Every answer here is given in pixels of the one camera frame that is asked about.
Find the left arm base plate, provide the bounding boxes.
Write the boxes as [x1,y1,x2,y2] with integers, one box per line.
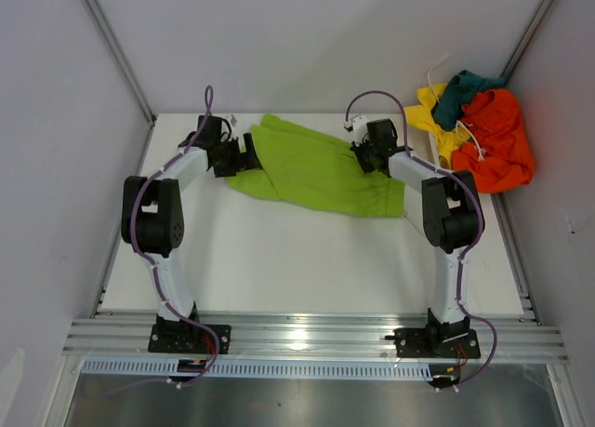
[148,316,216,354]

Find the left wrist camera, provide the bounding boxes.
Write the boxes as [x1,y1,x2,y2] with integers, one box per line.
[224,114,237,128]

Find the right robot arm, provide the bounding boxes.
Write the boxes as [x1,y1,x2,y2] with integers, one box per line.
[344,116,484,356]

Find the slotted cable duct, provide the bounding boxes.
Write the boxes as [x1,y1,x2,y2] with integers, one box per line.
[81,356,455,381]

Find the aluminium rail frame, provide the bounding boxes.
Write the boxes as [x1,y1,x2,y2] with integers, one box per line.
[62,312,569,365]

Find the orange shorts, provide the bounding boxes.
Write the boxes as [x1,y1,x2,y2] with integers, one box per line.
[452,88,536,193]

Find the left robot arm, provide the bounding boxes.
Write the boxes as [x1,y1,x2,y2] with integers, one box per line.
[121,114,261,353]

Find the yellow shorts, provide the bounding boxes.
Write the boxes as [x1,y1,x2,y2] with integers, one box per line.
[404,83,465,169]

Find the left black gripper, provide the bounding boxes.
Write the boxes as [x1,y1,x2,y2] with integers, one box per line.
[214,134,261,179]

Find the teal shorts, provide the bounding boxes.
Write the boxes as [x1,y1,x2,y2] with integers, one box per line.
[431,70,505,132]

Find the lime green shorts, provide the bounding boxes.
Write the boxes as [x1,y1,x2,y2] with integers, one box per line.
[225,113,405,218]

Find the white plastic basket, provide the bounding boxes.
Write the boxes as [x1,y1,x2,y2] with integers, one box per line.
[428,132,449,167]

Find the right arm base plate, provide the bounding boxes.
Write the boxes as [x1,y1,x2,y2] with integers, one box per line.
[384,322,482,359]

